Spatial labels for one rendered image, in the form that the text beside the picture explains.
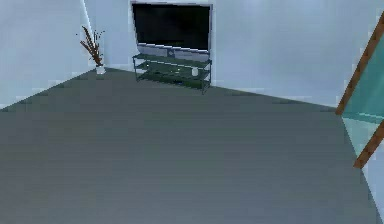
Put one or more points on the dark green television stand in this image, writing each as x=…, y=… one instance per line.
x=173, y=70

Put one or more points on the small white cup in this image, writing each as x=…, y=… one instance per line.
x=194, y=71

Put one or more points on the black television set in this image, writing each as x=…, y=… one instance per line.
x=171, y=26

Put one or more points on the brown house plant white pot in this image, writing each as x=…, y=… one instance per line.
x=92, y=50

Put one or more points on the brown framed doorway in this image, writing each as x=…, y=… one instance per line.
x=361, y=66

